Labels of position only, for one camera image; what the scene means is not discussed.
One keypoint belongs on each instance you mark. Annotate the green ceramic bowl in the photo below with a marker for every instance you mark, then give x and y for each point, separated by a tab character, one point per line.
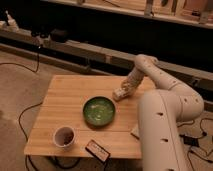
99	111

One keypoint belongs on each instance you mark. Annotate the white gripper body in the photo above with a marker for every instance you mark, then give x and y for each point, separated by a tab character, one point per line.
130	84

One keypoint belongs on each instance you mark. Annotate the black power adapter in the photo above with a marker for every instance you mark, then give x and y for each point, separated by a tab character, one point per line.
191	141

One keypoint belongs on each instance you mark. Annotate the white cup with brown contents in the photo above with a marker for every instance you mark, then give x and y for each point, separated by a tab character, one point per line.
64	137

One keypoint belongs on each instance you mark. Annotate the beige sponge block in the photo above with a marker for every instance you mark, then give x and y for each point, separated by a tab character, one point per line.
135	131

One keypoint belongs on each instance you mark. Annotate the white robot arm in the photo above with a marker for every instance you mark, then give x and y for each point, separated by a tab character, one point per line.
158	111

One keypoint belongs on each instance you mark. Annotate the black labelled rectangular box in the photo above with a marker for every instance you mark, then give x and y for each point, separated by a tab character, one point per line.
97	151

